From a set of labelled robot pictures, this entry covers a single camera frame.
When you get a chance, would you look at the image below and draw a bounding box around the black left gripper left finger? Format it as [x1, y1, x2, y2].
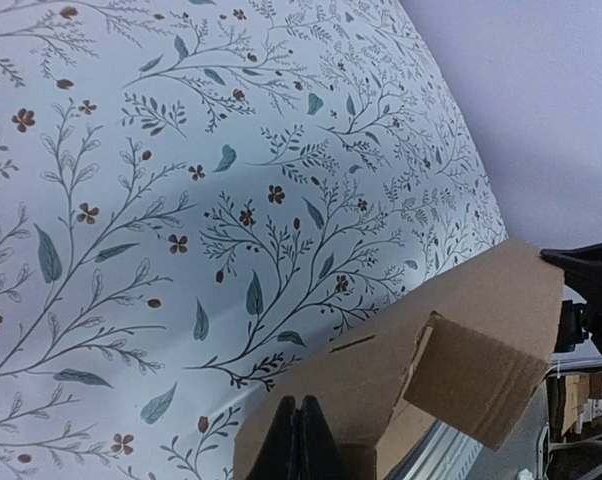
[253, 396, 298, 480]

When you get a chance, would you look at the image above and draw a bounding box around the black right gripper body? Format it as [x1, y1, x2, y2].
[555, 279, 602, 356]

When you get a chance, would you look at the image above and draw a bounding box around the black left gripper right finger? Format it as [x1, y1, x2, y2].
[300, 395, 348, 480]

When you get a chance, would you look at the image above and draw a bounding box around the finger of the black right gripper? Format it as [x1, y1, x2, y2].
[540, 243, 602, 288]

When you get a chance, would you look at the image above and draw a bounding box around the brown cardboard box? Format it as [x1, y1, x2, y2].
[233, 240, 564, 479]

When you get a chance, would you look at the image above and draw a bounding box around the floral patterned table mat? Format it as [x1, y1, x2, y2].
[0, 1, 507, 479]

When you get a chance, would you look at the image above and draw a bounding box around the aluminium front rail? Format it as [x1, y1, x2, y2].
[387, 354, 602, 479]

